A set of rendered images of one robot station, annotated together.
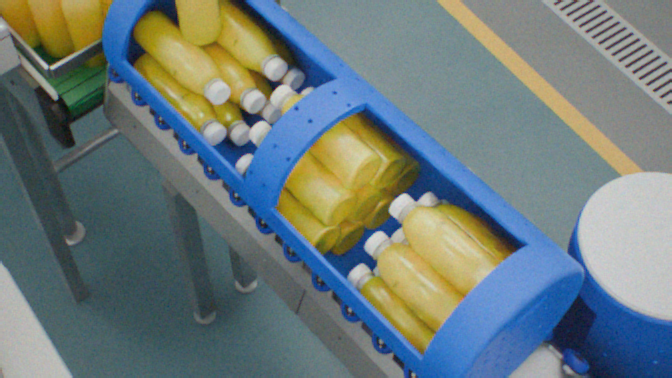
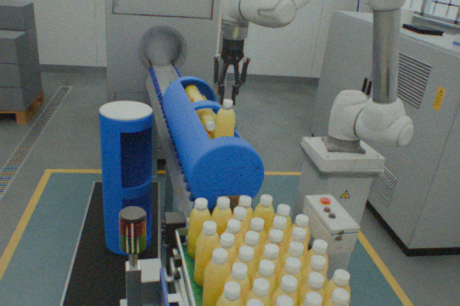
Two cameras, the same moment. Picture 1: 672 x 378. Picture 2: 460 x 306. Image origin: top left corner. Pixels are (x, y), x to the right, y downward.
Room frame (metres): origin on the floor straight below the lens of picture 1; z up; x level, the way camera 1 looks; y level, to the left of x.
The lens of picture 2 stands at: (2.51, 0.82, 1.81)
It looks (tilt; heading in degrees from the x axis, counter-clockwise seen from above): 26 degrees down; 204
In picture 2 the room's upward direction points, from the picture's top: 6 degrees clockwise
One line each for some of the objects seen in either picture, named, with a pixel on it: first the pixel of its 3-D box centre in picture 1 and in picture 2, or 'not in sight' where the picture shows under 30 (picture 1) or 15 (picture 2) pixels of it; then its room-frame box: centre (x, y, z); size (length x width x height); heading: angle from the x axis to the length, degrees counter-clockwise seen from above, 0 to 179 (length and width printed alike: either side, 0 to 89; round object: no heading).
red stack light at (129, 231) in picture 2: not in sight; (132, 223); (1.87, 0.30, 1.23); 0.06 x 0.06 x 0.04
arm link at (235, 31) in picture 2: not in sight; (234, 29); (1.22, 0.22, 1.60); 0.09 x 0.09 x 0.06
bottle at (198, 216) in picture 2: not in sight; (199, 230); (1.52, 0.30, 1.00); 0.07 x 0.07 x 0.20
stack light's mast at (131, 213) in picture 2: not in sight; (133, 240); (1.87, 0.30, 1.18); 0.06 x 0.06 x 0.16
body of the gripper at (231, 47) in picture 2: not in sight; (232, 51); (1.22, 0.22, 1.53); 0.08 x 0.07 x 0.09; 131
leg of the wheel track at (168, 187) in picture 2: not in sight; (168, 207); (0.60, -0.42, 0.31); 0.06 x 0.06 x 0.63; 41
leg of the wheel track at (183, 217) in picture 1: (192, 256); not in sight; (1.25, 0.33, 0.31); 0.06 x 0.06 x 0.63; 41
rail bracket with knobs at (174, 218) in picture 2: not in sight; (175, 229); (1.51, 0.20, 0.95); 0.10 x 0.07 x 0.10; 131
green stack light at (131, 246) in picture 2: not in sight; (132, 238); (1.87, 0.30, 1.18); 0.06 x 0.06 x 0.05
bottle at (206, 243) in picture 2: not in sight; (207, 255); (1.62, 0.39, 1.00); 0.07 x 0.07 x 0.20
